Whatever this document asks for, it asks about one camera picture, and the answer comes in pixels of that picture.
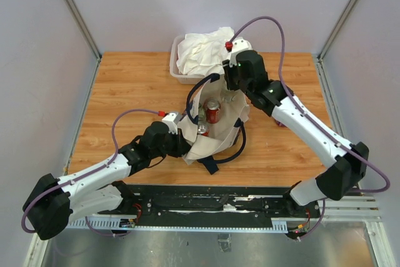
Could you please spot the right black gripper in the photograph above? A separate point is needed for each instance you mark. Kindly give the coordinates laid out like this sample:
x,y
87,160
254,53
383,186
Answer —
x,y
229,70

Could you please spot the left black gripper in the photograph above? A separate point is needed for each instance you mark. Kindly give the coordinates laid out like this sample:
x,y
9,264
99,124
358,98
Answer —
x,y
182,146

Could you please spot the clear glass bottle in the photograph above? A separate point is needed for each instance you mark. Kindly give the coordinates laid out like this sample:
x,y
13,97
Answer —
x,y
201,113
228,96

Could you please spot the beige canvas tote bag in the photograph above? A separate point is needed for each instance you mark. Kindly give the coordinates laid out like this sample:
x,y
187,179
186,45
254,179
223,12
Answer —
x,y
223,134

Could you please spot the purple soda can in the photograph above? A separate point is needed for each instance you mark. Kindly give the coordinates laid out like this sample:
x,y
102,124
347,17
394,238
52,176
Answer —
x,y
280,124

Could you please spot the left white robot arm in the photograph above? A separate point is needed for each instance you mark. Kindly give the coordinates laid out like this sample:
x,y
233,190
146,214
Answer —
x,y
56,202

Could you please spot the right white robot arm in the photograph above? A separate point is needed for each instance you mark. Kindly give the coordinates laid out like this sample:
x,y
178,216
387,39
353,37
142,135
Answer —
x,y
345,161

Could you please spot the red soda can front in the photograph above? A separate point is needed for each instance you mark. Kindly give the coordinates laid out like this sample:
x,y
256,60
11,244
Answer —
x,y
203,129

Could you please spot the red soda can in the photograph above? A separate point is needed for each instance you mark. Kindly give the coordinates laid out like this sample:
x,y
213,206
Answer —
x,y
212,108
203,129

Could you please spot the white crumpled cloth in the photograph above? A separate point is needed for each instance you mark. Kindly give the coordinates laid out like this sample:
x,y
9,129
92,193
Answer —
x,y
203,54

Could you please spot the red soda can back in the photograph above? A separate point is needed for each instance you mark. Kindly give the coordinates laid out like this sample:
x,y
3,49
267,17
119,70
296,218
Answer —
x,y
212,108

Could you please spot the clear plastic bin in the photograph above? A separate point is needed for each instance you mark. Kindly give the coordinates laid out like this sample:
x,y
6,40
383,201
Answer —
x,y
173,69

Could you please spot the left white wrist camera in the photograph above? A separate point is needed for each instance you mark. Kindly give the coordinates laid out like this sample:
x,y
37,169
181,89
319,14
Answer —
x,y
171,120

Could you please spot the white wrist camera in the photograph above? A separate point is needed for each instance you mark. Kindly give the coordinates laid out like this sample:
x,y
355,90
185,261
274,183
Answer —
x,y
171,120
237,46

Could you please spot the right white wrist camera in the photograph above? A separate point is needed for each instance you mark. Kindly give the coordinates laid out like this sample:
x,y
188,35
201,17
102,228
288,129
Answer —
x,y
237,46

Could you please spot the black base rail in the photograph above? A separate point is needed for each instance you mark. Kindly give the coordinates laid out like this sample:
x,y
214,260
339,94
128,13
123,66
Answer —
x,y
190,207

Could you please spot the left aluminium frame post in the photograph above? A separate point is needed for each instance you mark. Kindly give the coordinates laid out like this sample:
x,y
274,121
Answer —
x,y
79,20

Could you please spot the aluminium frame post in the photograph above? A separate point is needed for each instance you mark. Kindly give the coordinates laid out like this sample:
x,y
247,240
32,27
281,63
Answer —
x,y
342,20
79,20

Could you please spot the right aluminium frame post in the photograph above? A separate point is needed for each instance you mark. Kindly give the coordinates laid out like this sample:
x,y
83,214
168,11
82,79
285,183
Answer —
x,y
342,20

